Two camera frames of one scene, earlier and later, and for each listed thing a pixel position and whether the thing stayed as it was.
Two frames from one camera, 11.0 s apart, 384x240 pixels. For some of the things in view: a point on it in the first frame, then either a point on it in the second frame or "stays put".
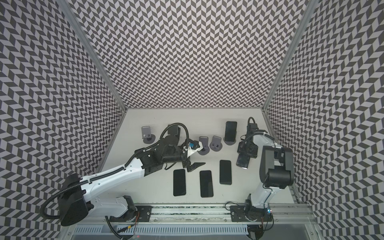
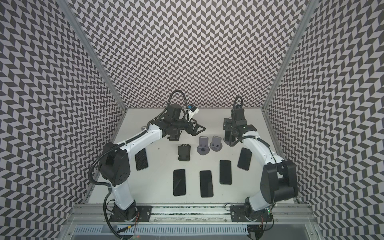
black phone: [179, 182] stays put
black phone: [230, 131] stays put
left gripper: [188, 163] -> [198, 125]
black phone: [243, 161] stays put
